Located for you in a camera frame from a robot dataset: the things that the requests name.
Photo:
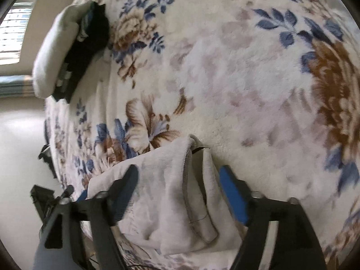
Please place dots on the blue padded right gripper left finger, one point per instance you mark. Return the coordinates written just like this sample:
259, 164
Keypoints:
121, 192

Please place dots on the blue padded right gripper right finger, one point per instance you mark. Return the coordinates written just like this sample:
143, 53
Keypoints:
237, 193

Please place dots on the beige long sleeve shirt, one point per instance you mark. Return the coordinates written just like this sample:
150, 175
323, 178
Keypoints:
177, 206

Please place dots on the folded dark clothes stack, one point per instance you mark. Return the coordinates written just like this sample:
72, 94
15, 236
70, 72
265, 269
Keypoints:
92, 37

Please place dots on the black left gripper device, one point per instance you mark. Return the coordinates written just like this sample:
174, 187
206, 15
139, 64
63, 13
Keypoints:
45, 202

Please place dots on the floral fleece bed blanket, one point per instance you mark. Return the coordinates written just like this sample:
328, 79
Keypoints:
270, 86

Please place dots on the teal curtain left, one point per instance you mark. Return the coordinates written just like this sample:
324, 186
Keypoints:
16, 86

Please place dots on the folded white garment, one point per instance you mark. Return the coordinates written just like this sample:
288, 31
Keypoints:
55, 47

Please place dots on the barred window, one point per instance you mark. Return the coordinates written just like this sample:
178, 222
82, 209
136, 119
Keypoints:
13, 29

